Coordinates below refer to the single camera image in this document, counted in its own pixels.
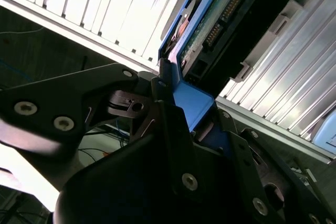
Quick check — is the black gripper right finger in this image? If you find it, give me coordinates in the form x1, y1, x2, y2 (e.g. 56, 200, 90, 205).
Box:
216, 110, 336, 224

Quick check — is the hard disk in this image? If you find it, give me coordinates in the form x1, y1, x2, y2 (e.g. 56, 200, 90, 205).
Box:
157, 0, 312, 156

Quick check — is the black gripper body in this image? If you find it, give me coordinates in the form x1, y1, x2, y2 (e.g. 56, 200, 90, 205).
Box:
54, 132, 263, 224

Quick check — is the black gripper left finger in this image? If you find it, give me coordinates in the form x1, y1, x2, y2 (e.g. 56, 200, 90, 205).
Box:
0, 58, 202, 196

